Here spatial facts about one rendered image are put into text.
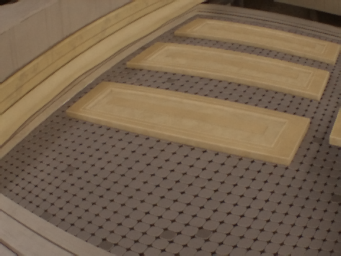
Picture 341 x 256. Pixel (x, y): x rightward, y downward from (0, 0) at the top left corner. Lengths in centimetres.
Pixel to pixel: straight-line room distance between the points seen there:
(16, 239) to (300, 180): 65
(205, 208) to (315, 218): 25
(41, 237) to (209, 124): 54
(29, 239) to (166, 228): 31
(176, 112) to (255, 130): 22
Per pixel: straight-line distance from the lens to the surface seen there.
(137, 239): 92
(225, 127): 119
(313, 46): 171
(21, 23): 145
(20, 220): 104
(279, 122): 121
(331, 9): 453
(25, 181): 116
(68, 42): 165
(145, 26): 199
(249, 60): 156
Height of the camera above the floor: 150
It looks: 30 degrees down
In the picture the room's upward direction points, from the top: 7 degrees counter-clockwise
